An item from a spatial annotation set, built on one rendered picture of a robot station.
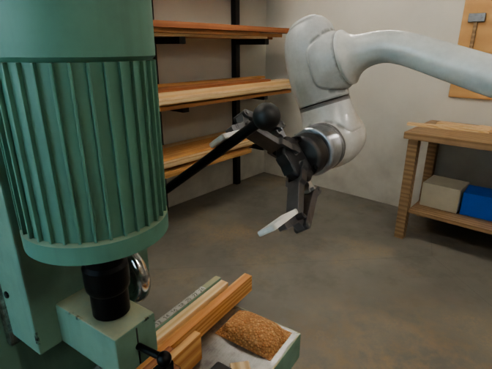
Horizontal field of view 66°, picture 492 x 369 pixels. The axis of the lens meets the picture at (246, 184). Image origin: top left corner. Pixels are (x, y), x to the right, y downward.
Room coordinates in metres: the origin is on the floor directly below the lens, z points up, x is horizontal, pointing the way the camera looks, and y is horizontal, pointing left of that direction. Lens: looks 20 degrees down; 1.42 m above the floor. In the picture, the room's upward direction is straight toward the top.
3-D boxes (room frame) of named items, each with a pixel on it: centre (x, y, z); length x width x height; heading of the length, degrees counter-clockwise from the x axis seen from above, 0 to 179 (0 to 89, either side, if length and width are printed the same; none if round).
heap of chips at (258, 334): (0.60, -0.01, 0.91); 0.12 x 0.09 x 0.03; 56
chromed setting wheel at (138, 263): (0.62, 0.23, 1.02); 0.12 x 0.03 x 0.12; 56
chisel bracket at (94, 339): (0.46, 0.21, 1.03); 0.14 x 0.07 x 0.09; 56
